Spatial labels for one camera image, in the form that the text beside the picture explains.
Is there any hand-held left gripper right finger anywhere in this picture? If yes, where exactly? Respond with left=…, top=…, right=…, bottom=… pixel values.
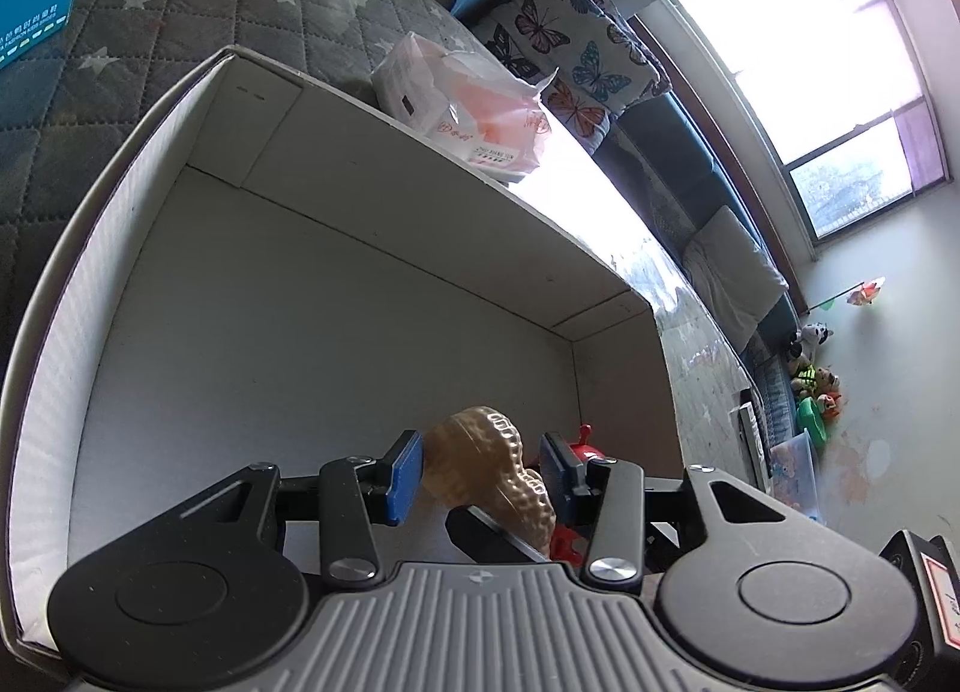
left=540, top=432, right=797, bottom=591

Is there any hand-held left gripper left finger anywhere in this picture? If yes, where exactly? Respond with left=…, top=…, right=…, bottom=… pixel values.
left=171, top=429, right=425, bottom=586

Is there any tan peanut toy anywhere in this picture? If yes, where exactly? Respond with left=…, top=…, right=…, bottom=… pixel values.
left=421, top=405, right=557, bottom=562

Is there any white cardboard box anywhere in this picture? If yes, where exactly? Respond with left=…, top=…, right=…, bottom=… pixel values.
left=0, top=45, right=685, bottom=646

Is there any red plastic toy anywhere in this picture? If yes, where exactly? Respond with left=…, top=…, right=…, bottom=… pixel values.
left=549, top=425, right=610, bottom=562

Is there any clear plastic bin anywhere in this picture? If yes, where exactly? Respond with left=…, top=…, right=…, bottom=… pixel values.
left=766, top=429, right=824, bottom=522

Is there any white remote control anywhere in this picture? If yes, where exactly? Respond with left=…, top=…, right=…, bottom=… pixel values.
left=736, top=399, right=775, bottom=495

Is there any green plastic toy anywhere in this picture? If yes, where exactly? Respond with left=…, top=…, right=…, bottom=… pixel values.
left=795, top=398, right=832, bottom=450

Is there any brown plush toy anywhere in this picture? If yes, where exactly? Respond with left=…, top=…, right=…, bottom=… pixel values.
left=811, top=366, right=842, bottom=417

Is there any white pillow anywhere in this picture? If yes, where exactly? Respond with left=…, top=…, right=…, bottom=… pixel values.
left=684, top=204, right=791, bottom=354

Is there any black white plush toy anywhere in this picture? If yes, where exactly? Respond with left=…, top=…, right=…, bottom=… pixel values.
left=796, top=321, right=835, bottom=357

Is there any pink orange paper toy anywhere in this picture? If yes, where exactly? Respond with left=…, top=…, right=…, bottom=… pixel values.
left=844, top=276, right=887, bottom=309

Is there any blue bench cushion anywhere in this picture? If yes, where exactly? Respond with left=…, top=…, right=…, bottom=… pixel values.
left=600, top=92, right=800, bottom=453

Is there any pink white tissue pack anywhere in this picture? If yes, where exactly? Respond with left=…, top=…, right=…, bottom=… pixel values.
left=372, top=32, right=554, bottom=186

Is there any butterfly print pillow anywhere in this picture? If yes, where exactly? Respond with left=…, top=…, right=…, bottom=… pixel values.
left=478, top=0, right=674, bottom=156

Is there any purple curtain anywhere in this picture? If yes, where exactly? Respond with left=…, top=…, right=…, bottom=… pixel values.
left=895, top=99, right=952, bottom=189

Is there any window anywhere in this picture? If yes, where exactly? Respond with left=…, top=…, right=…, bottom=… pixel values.
left=669, top=0, right=955, bottom=244

